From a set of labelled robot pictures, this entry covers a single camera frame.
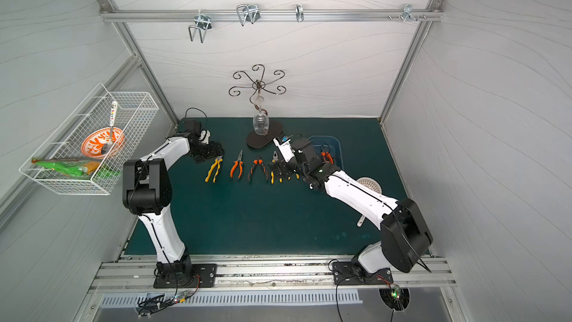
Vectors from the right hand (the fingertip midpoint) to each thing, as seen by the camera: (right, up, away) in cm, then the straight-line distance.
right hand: (282, 154), depth 82 cm
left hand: (-30, 0, +17) cm, 34 cm away
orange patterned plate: (-57, +4, -16) cm, 59 cm away
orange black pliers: (-11, -5, +19) cm, 23 cm away
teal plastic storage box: (+22, +3, +21) cm, 31 cm away
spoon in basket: (-52, +4, -15) cm, 55 cm away
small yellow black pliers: (-2, -2, -10) cm, 11 cm away
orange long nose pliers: (-22, -6, +19) cm, 30 cm away
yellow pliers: (-31, -6, +19) cm, 37 cm away
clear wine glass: (-10, +12, +12) cm, 20 cm away
